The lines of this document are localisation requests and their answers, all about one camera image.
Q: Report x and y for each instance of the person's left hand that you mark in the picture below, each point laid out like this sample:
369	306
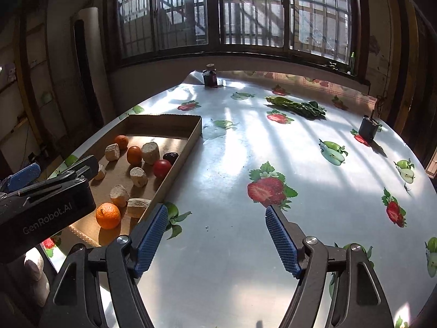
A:
36	273

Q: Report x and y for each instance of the green bottle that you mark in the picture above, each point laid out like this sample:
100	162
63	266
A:
352	59

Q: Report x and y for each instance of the orange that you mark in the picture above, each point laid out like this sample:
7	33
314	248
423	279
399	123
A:
121	141
108	215
134	154

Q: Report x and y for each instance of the dark red jar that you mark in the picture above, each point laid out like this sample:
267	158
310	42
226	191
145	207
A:
210	77

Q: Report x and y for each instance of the leafy green vegetables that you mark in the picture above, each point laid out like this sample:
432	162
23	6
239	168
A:
297	106

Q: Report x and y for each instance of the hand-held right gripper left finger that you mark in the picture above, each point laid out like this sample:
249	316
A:
150	242

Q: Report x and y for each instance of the barred window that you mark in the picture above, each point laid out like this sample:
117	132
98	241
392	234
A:
239	10

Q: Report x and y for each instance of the dark purple plum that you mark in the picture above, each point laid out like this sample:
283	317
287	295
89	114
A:
170	157

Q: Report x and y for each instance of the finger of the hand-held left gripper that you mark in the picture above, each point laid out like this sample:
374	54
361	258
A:
24	177
82	167

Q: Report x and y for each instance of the cardboard box tray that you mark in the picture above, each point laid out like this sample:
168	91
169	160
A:
170	133

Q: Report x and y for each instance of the red tomato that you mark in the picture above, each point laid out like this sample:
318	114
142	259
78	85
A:
161	168

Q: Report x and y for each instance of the black motor box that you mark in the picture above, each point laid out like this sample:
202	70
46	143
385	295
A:
369	128

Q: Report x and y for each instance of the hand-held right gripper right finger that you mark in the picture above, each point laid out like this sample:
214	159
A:
283	242

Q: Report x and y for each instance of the peeled sugarcane piece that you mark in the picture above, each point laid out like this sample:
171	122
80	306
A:
119	195
100	172
138	206
112	152
150	152
138	176

